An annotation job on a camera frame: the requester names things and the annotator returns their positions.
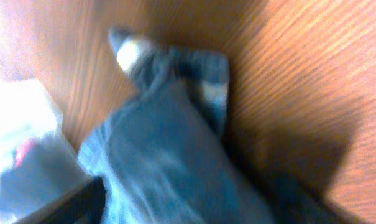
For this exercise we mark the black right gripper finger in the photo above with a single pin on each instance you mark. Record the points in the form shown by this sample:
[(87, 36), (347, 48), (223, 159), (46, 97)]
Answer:
[(82, 205)]

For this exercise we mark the small blue cloth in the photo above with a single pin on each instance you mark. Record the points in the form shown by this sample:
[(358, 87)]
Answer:
[(160, 154)]

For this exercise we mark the clear plastic storage bin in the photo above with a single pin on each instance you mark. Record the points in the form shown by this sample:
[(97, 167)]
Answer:
[(37, 163)]

